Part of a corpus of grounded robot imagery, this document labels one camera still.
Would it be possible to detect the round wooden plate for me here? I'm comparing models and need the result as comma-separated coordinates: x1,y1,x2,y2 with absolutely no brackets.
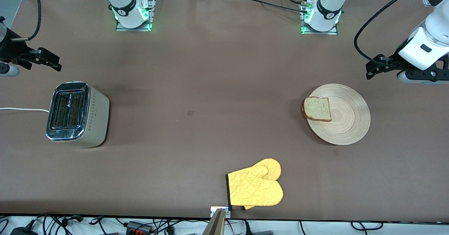
306,83,371,146

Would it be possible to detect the bread slice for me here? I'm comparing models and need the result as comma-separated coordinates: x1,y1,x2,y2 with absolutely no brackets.
302,97,332,122

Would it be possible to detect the silver two-slot toaster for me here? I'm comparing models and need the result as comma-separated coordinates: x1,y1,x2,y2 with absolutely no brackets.
46,81,110,148

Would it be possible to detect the yellow quilted oven mitt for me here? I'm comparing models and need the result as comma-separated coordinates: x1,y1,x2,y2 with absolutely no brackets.
226,158,284,210

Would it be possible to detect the black power adapter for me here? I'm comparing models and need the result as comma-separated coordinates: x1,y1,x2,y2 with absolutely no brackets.
10,226,38,235

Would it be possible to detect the black orange connector block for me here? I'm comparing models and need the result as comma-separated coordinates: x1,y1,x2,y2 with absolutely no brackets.
126,221,154,234

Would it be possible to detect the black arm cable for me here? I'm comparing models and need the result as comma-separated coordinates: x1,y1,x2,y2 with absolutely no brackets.
11,0,42,42
354,0,427,67

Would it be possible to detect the white toaster power cable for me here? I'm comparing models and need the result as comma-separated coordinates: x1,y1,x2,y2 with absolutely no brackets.
0,107,49,113

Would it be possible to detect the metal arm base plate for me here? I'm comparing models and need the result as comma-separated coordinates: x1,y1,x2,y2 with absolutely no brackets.
116,0,155,31
301,0,338,35

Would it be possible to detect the thin black table cable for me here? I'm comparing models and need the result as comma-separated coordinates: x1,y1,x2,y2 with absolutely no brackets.
224,0,309,14

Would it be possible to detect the small metal table bracket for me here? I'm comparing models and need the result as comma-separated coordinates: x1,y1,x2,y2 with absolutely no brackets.
210,206,231,219

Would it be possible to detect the tan camera mount bar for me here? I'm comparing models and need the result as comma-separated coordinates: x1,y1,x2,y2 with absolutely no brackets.
202,209,226,235

